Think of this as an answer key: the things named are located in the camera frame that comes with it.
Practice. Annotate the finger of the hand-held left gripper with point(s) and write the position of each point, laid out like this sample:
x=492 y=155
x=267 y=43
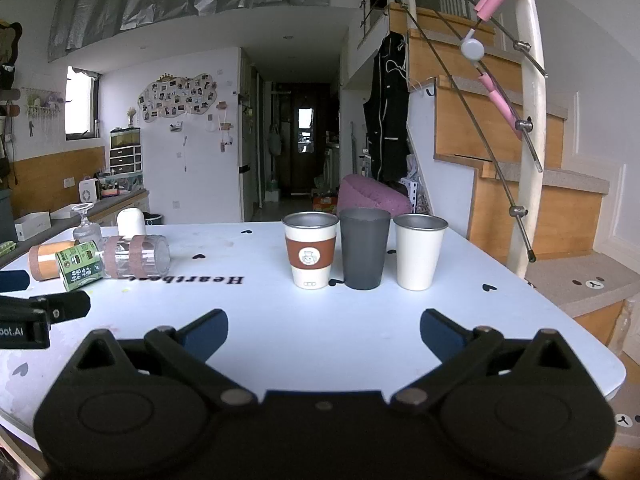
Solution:
x=67 y=305
x=12 y=280

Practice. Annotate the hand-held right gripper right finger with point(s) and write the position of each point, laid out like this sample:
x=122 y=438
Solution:
x=444 y=334

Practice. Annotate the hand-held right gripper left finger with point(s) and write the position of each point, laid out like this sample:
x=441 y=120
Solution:
x=205 y=334

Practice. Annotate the white metal cup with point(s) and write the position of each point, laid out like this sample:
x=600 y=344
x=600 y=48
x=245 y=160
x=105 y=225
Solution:
x=417 y=257

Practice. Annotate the clear cup with brown bands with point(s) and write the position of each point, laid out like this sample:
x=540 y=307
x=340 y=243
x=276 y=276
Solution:
x=135 y=256

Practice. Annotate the dark grey cup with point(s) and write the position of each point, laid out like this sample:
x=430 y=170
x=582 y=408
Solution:
x=364 y=252

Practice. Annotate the white cup with brown sleeve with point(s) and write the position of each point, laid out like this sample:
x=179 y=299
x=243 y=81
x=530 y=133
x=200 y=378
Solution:
x=310 y=255

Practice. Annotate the white cardboard box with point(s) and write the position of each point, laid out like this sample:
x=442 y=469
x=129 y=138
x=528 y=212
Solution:
x=32 y=225

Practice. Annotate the clear wine glass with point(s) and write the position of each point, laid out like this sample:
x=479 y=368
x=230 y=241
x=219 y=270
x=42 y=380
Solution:
x=86 y=232

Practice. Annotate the white rounded jar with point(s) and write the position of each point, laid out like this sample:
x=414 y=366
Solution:
x=131 y=221

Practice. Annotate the kitchen counter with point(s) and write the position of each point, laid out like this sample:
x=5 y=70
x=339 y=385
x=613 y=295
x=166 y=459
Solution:
x=107 y=205

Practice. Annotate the small white appliance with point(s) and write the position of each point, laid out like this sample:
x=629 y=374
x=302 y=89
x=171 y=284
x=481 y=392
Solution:
x=89 y=190

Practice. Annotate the white perforated rack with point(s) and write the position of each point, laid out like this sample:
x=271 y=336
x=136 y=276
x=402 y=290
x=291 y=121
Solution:
x=412 y=195

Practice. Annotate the pink bean bag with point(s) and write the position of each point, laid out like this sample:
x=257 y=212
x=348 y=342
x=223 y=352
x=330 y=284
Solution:
x=372 y=195

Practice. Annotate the black drawer cabinet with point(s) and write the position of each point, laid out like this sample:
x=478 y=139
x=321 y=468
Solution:
x=126 y=159

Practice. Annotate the orange box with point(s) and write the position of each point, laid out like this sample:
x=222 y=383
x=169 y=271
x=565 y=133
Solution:
x=325 y=203

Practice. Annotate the glass fish tank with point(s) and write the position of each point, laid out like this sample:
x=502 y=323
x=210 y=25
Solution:
x=125 y=137

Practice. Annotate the window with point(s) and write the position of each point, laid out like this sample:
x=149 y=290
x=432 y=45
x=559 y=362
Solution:
x=80 y=105

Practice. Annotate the hanging tote bag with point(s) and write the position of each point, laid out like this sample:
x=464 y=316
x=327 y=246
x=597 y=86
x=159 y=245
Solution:
x=275 y=140

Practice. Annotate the black hanging coat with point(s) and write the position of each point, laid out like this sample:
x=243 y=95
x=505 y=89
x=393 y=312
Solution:
x=385 y=120

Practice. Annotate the hallway door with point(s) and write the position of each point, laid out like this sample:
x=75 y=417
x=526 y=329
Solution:
x=303 y=130

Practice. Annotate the wooden staircase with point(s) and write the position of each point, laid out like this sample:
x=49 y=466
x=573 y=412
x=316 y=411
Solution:
x=500 y=110

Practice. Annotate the thin pink foam tube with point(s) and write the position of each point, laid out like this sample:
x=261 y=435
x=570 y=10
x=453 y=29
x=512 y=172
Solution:
x=500 y=102

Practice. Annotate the white stair pole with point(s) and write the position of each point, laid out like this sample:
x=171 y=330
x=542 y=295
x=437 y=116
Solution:
x=530 y=110

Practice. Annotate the round grey white device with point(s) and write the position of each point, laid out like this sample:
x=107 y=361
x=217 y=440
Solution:
x=472 y=50

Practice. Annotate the wall utensil rack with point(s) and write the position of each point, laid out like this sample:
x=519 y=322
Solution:
x=42 y=107

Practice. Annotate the dark wavy wall mirror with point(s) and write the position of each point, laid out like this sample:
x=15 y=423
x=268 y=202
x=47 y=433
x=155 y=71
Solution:
x=9 y=55

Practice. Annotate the photo collage wall board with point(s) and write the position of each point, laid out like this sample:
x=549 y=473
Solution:
x=175 y=97

